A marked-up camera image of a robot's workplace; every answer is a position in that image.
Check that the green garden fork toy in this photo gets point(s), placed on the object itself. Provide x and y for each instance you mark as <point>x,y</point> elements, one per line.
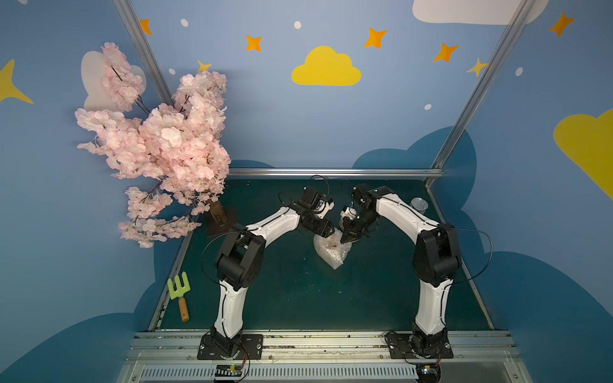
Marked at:
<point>178,286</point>

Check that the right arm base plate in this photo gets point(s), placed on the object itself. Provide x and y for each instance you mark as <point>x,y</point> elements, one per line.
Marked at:
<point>419,345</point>

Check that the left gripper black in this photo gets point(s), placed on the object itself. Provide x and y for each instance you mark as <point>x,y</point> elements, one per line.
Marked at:
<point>321,225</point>

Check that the clear bubble wrap sheet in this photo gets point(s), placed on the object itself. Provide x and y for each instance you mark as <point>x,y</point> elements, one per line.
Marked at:
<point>331,250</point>

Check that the circuit board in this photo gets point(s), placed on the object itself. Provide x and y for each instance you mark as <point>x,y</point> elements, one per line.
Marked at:
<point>428,373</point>
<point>227,373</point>

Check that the aluminium rail front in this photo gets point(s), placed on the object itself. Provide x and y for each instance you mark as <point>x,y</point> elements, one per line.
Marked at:
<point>323,356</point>

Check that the aluminium frame left post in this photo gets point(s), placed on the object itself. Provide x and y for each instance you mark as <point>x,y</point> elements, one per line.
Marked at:
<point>139,38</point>

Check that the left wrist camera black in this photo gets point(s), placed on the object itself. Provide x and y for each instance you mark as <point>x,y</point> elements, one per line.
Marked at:
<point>323,208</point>

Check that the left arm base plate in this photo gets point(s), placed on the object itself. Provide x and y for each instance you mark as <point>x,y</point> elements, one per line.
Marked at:
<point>216,347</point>

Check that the aluminium frame back bar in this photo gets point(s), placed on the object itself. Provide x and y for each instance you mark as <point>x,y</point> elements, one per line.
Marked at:
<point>337,173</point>

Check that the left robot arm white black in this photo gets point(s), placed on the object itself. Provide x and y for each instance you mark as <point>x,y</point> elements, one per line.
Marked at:
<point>239,262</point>

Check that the right circuit board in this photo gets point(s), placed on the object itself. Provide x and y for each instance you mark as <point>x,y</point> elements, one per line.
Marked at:
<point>428,373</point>

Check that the left circuit board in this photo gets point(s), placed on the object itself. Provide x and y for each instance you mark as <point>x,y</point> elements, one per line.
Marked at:
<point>227,373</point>

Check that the pink cherry blossom tree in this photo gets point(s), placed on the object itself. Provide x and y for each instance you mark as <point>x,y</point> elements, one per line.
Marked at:
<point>178,145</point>

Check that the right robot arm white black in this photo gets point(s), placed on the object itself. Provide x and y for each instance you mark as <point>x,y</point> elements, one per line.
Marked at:
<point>437,259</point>

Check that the aluminium frame post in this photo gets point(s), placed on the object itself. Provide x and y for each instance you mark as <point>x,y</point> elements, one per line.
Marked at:
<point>139,38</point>
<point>504,47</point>

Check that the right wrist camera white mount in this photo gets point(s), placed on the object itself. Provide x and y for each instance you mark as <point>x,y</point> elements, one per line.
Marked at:
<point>348,213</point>

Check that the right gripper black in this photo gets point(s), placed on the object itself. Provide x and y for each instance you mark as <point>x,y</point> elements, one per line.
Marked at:
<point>354,229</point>

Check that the aluminium frame right post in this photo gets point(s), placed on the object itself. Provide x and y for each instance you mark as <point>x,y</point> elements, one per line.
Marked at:
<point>504,47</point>

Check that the small metal tin can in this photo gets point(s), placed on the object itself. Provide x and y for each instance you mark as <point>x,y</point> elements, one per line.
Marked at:
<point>419,204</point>

